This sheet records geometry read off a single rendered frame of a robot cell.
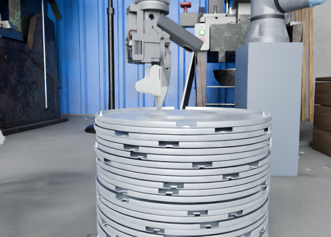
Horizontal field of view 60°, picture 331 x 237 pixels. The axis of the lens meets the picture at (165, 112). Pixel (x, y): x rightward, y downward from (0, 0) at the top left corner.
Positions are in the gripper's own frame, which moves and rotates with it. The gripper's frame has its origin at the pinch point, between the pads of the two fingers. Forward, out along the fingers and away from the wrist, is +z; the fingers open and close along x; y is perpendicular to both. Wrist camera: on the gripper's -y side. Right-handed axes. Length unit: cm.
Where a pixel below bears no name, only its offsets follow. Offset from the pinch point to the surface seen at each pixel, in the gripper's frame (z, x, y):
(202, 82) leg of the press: -6, -80, -49
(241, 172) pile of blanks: 7.8, 27.7, -1.7
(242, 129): 2.1, 27.7, -1.7
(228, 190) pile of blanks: 10.0, 27.8, 0.2
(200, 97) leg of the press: 2, -80, -48
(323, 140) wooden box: 21, -40, -91
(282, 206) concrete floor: 26.9, 1.7, -31.8
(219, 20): -41, -89, -64
